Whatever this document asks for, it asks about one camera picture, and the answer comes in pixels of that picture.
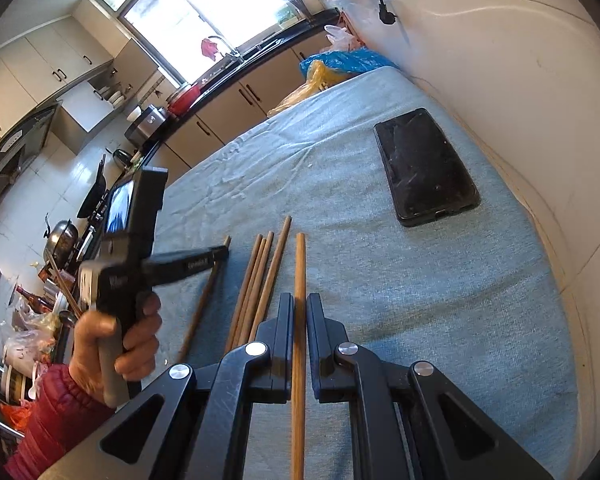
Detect single wooden chopstick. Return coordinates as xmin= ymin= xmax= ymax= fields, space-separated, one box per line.
xmin=177 ymin=235 xmax=232 ymax=365
xmin=290 ymin=232 xmax=308 ymax=480

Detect red plastic basin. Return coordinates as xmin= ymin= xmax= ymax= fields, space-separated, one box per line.
xmin=167 ymin=84 xmax=202 ymax=116

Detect white plastic bag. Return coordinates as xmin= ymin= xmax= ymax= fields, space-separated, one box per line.
xmin=324 ymin=24 xmax=363 ymax=53

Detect black wok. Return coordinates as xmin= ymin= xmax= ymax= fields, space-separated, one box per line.
xmin=77 ymin=155 xmax=108 ymax=218

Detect chrome sink faucet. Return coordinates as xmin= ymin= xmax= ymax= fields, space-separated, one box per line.
xmin=207 ymin=35 xmax=241 ymax=61

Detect blue plastic bag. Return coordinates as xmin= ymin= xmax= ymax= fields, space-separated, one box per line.
xmin=299 ymin=47 xmax=401 ymax=78

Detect kitchen window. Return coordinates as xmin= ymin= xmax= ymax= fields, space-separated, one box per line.
xmin=92 ymin=0 xmax=311 ymax=86

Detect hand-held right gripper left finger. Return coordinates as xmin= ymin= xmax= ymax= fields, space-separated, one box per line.
xmin=97 ymin=292 xmax=296 ymax=480

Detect person's left hand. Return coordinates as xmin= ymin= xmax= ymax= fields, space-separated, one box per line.
xmin=70 ymin=292 xmax=163 ymax=403

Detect bundle of wooden chopsticks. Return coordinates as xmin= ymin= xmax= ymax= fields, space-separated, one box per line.
xmin=224 ymin=216 xmax=293 ymax=356

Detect silver rice cooker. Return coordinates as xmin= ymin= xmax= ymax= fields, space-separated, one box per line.
xmin=125 ymin=105 xmax=167 ymax=146

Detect black smartphone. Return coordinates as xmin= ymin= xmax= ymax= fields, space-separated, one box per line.
xmin=373 ymin=107 xmax=482 ymax=227

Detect clear plastic food bags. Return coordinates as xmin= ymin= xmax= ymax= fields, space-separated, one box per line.
xmin=0 ymin=305 xmax=61 ymax=376

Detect beige wall cabinets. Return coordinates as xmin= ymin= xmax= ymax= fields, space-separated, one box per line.
xmin=0 ymin=0 xmax=131 ymax=161

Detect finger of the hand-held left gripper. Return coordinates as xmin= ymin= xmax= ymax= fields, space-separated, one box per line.
xmin=140 ymin=246 xmax=229 ymax=286

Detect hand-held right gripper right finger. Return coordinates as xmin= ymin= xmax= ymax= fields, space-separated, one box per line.
xmin=306 ymin=294 xmax=556 ymax=480

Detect person's left forearm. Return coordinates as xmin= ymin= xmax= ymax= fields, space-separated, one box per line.
xmin=4 ymin=364 xmax=118 ymax=480

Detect steel pot with lid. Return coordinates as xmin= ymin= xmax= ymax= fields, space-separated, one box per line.
xmin=44 ymin=215 xmax=79 ymax=266

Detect dark sauce bottles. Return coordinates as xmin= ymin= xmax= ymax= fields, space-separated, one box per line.
xmin=15 ymin=285 xmax=48 ymax=317

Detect steel range hood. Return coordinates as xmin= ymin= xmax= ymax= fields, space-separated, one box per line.
xmin=0 ymin=105 xmax=61 ymax=216

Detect beige base cabinets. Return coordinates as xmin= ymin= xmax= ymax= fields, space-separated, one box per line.
xmin=162 ymin=35 xmax=331 ymax=171

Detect black kitchen countertop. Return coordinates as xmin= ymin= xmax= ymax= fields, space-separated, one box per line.
xmin=70 ymin=7 xmax=341 ymax=261

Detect yellow plastic bag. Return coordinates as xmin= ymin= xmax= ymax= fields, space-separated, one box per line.
xmin=267 ymin=60 xmax=341 ymax=118

